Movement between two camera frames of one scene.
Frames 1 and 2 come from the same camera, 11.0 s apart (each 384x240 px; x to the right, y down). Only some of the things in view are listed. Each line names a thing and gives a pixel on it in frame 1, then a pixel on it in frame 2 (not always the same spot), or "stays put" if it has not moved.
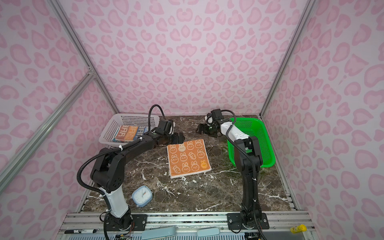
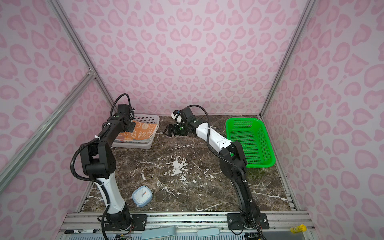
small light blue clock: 142,196 stays put
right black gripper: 206,126 to 176,131
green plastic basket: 252,127 stays put
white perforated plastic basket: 119,129 stays put
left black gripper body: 168,138 to 131,125
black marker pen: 81,231 stays put
